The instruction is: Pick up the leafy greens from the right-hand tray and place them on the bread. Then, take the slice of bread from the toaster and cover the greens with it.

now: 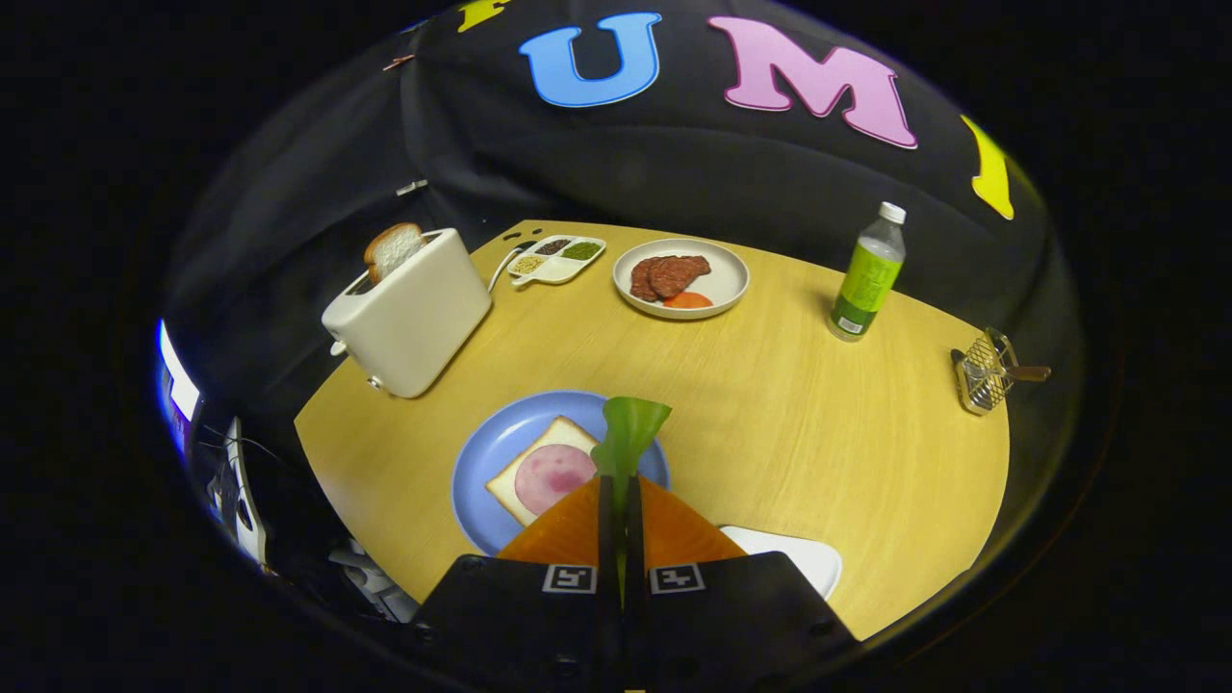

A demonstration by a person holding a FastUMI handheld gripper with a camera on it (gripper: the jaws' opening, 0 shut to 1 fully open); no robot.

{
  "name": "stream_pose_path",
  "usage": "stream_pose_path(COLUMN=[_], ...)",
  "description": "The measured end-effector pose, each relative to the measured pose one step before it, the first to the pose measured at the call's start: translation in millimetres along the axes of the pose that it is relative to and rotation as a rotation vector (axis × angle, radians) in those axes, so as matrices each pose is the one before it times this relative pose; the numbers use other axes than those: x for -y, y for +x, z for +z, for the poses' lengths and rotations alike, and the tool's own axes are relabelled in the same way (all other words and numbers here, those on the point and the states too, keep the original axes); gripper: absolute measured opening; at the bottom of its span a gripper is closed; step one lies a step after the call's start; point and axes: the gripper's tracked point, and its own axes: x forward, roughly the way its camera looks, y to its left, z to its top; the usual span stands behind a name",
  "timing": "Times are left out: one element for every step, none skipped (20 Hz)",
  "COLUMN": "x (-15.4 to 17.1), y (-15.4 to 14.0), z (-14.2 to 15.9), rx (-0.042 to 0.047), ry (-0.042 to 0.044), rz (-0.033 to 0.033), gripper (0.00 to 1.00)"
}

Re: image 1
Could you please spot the computer monitor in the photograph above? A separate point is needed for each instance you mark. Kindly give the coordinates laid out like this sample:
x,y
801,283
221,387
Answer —
x,y
178,385

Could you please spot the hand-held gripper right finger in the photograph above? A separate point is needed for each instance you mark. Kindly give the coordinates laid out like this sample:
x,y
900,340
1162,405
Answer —
x,y
731,616

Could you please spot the white round plate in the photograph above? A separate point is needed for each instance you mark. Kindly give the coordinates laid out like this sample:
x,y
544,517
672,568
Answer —
x,y
727,279

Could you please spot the silver cloth clip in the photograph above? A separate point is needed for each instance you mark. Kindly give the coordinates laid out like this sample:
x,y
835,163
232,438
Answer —
x,y
412,187

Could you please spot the white toaster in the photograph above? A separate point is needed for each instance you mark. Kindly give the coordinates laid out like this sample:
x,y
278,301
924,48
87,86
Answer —
x,y
414,318

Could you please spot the pink ham slice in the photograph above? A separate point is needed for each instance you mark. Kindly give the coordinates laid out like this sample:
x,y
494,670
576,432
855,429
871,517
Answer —
x,y
553,476

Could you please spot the white divided condiment tray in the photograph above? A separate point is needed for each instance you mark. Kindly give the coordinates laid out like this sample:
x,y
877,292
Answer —
x,y
558,271

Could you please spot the green label plastic bottle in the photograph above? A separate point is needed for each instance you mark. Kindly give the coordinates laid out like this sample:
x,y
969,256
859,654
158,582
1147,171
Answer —
x,y
868,279

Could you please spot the red cloth clip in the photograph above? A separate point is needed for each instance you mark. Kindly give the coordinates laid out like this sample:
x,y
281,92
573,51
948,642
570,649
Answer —
x,y
399,63

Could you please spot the large brown meat slice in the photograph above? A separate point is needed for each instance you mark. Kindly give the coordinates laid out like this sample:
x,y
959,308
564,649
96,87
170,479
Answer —
x,y
679,272

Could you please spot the toasted bread slice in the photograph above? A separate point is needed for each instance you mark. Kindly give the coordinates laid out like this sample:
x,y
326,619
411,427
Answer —
x,y
393,250

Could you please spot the orange tomato slice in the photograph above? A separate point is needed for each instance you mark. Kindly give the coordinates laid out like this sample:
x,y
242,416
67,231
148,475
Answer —
x,y
688,300

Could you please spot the white side table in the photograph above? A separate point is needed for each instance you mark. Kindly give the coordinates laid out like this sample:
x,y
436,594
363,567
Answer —
x,y
245,510

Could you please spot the black backdrop cloth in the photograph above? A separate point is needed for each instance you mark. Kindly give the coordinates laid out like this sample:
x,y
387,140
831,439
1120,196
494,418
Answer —
x,y
626,173

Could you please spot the green lettuce leaf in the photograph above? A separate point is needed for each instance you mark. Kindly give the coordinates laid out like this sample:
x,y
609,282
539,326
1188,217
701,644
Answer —
x,y
630,428

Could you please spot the blue round plate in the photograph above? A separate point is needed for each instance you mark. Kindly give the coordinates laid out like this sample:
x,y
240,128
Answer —
x,y
491,452

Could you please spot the white bread slice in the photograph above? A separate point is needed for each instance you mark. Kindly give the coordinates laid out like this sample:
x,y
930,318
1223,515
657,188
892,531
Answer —
x,y
563,433

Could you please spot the small brown meat slice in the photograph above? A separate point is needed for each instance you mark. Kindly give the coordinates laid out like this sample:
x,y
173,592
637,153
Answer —
x,y
640,281

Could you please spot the white square plate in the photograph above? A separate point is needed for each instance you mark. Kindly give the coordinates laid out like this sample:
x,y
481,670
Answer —
x,y
799,558

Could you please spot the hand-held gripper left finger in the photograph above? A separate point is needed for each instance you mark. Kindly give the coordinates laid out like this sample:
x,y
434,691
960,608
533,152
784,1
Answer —
x,y
520,616

